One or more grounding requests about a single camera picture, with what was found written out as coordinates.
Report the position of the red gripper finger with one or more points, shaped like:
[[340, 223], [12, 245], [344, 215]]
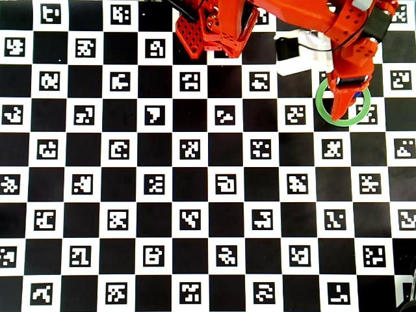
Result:
[[341, 104]]

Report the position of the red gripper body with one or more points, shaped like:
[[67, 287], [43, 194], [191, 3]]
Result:
[[351, 82]]

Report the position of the red robot arm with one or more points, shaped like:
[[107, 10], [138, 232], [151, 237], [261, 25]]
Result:
[[292, 13]]

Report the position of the small grey square module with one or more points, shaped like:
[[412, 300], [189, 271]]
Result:
[[362, 4]]

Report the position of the black white marker checkerboard mat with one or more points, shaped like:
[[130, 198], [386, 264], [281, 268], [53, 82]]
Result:
[[84, 188]]

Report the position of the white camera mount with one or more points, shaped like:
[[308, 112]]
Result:
[[305, 52]]

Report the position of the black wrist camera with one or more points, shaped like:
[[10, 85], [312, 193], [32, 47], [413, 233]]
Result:
[[287, 48]]

